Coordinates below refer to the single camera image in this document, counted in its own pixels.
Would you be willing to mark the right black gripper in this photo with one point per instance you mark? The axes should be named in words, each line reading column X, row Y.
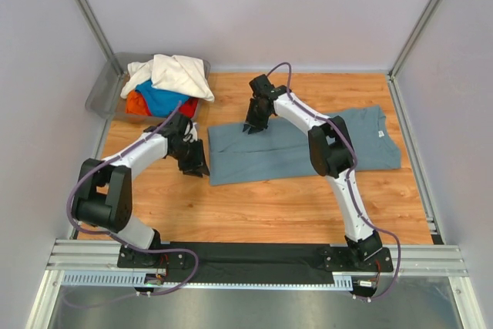
column 252, row 121

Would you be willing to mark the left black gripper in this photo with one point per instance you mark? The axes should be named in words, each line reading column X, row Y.
column 196, row 166

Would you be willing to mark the grey-blue t shirt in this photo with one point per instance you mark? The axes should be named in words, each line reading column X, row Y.
column 281, row 151

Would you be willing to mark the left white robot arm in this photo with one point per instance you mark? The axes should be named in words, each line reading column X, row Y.
column 102, row 197

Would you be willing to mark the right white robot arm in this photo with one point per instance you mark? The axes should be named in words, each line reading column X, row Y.
column 331, row 155

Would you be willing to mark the red t shirt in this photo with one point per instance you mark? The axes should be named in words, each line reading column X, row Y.
column 189, row 107

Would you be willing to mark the blue t shirt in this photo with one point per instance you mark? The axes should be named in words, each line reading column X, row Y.
column 159, row 101

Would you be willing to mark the orange t shirt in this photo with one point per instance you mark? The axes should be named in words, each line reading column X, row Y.
column 136, row 104

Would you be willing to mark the white t shirt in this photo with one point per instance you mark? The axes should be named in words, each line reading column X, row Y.
column 177, row 73

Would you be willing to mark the grey plastic bin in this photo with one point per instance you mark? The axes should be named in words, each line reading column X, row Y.
column 104, row 98

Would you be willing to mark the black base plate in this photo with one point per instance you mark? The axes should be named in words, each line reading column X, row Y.
column 278, row 263

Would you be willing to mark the aluminium rail frame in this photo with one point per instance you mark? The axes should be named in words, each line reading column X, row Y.
column 416, row 260

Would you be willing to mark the grey slotted cable duct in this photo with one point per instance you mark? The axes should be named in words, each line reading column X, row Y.
column 144, row 280

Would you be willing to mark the right aluminium corner post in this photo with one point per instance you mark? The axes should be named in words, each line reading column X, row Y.
column 412, row 40

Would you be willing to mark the aluminium corner post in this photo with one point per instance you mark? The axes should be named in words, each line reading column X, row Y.
column 412, row 40
column 98, row 33

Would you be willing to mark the left aluminium corner post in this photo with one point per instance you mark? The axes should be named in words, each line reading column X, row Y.
column 98, row 33

